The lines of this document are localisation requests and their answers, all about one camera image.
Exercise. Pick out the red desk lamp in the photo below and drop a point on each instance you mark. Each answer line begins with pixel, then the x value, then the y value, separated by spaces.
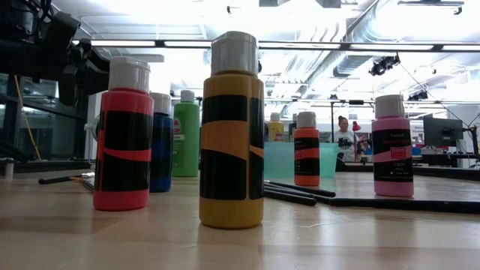
pixel 356 126

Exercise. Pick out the small blue paint bottle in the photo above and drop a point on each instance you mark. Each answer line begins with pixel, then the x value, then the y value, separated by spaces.
pixel 163 150

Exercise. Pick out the black background rig frame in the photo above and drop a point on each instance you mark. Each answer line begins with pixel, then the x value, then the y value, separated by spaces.
pixel 332 120

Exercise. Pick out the person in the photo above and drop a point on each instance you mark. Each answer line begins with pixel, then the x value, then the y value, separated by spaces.
pixel 345 144

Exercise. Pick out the large green paint bottle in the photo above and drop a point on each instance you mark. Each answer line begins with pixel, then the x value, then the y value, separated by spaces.
pixel 186 150

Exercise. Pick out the black ceiling spotlight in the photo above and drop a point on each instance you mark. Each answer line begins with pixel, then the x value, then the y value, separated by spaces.
pixel 382 65

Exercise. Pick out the small yellow paint bottle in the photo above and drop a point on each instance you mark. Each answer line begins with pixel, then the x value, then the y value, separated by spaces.
pixel 230 213

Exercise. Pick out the large dark grey-blue paint bottle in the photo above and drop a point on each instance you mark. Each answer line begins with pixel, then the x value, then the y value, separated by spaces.
pixel 292 132

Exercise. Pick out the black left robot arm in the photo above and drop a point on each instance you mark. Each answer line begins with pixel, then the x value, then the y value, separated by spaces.
pixel 22 56

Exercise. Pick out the black computer monitor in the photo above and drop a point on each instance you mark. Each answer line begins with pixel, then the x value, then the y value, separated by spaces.
pixel 442 131

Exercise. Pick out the black paintbrush wide silver ferrule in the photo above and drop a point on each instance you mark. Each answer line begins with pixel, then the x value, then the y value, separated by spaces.
pixel 292 198

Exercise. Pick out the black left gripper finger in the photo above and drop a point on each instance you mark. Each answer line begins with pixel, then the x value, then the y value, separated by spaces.
pixel 70 86

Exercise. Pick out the black paintbrush orange tip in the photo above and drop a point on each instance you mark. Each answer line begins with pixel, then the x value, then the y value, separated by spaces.
pixel 405 205

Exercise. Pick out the teal translucent plastic bin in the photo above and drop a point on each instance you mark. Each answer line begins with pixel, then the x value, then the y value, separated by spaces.
pixel 279 161

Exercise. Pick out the black paintbrush orange bristles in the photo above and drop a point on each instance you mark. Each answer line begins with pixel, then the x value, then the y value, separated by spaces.
pixel 88 185

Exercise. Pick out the thin black paintbrush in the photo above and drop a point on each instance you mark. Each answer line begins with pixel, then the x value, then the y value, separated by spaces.
pixel 318 198

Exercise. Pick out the small red paint bottle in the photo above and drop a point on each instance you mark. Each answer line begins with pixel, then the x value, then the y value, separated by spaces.
pixel 123 198

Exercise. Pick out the small pink paint bottle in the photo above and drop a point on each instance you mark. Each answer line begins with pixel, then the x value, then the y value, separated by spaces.
pixel 393 189

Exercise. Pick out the small orange paint bottle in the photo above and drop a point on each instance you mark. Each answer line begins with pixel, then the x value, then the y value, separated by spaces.
pixel 306 180

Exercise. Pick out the large yellow paint bottle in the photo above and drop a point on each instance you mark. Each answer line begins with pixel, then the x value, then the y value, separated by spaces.
pixel 276 131

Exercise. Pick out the black paintbrush gold ferrule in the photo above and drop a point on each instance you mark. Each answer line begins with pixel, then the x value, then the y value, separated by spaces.
pixel 307 190

